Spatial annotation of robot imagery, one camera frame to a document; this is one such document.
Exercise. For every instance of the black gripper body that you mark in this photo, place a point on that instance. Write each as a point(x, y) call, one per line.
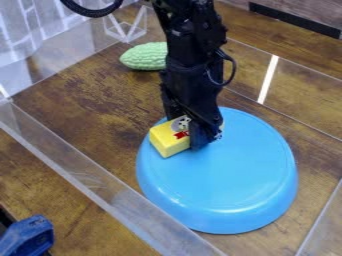
point(187, 85)

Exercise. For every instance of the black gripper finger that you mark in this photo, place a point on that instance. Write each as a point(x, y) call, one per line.
point(203, 133)
point(172, 109)

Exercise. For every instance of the yellow butter brick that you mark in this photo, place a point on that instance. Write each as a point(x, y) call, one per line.
point(170, 136)

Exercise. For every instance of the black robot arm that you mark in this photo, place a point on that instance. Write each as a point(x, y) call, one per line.
point(194, 33)

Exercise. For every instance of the blue round tray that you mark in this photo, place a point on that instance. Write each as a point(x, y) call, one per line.
point(231, 187)

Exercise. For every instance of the green bumpy gourd toy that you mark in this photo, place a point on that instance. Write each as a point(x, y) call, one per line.
point(146, 56)

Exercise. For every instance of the blue clamp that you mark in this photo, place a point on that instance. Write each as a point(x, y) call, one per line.
point(28, 237)

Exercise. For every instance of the clear acrylic corner bracket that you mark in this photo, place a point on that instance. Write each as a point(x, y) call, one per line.
point(126, 24)

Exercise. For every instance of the clear acrylic enclosure wall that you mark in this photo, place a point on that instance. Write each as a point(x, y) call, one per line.
point(76, 110)

